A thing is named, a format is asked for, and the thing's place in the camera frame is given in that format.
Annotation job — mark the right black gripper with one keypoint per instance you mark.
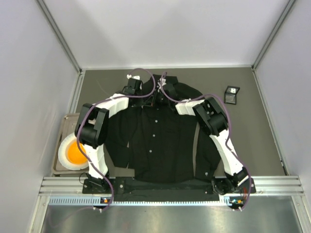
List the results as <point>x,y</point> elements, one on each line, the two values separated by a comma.
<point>160,97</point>

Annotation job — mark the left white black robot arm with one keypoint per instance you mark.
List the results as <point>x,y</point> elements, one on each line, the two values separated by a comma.
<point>92,126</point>

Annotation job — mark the grey metal tray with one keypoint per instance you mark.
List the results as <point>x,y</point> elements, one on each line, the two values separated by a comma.
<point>67,126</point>

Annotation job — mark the small black open box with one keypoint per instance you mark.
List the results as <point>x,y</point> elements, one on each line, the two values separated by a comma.
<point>230,95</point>

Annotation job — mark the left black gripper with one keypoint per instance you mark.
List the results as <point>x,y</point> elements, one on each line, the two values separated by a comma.
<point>140,101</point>

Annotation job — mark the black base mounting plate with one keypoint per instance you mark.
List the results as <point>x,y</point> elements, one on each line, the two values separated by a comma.
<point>130,189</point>

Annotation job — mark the aluminium frame rail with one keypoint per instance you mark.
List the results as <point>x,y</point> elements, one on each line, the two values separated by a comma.
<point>265,186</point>

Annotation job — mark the black button-up shirt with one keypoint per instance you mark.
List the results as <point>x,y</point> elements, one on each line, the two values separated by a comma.
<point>160,145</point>

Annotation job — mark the grey slotted cable duct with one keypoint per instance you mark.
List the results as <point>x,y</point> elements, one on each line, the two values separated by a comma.
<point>102,201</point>

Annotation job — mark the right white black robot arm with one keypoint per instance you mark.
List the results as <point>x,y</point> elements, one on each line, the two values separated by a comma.
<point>214,122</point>

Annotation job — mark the white bowl orange inside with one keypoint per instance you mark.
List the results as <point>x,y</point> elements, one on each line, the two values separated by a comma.
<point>69,154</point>

